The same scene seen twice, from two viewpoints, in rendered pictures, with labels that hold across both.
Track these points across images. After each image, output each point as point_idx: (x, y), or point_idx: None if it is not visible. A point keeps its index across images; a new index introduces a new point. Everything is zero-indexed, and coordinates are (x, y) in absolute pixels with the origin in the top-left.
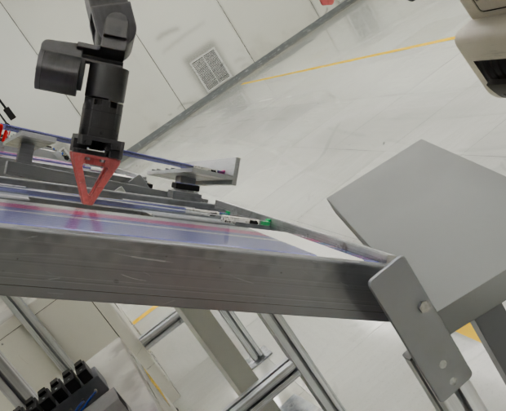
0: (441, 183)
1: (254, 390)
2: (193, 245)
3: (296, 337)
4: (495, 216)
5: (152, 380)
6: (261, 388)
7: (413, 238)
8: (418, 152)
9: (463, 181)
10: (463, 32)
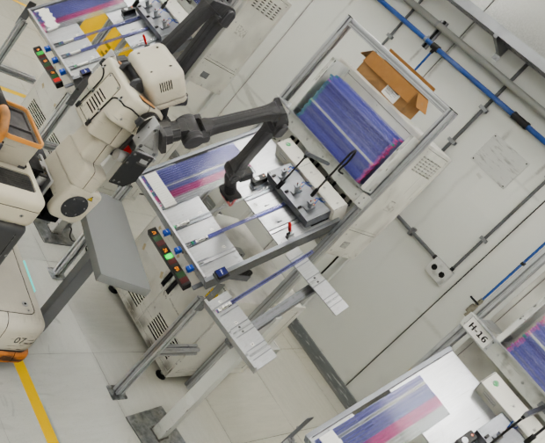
0: (104, 236)
1: (176, 345)
2: (180, 156)
3: (158, 337)
4: (96, 206)
5: (214, 297)
6: (172, 344)
7: (119, 225)
8: (105, 265)
9: (97, 227)
10: (98, 192)
